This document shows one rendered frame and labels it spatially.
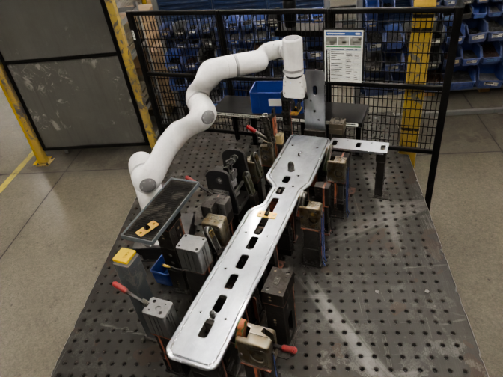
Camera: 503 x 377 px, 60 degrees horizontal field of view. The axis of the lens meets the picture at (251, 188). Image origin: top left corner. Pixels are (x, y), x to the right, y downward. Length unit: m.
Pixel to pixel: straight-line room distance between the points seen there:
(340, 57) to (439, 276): 1.23
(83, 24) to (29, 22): 0.46
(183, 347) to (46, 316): 1.86
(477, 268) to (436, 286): 1.13
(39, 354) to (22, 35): 2.58
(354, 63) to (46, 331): 2.45
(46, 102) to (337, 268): 3.27
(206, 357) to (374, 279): 0.87
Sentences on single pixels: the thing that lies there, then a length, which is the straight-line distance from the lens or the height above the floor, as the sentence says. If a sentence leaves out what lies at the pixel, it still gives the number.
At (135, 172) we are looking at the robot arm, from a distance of 1.90.
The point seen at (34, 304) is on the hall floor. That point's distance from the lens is 3.35.
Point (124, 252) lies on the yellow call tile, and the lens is 1.59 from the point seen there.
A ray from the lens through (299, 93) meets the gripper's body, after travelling 1.97.
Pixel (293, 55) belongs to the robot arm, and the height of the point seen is 1.53.
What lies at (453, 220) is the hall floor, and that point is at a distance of 3.41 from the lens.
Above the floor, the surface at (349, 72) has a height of 1.21.
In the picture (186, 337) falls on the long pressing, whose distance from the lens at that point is 1.49.
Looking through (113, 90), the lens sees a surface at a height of 0.73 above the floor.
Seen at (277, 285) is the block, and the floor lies 1.03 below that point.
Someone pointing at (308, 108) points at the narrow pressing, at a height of 1.13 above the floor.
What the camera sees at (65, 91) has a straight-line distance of 4.33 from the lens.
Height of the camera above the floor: 2.19
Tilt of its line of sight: 37 degrees down
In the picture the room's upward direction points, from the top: 8 degrees counter-clockwise
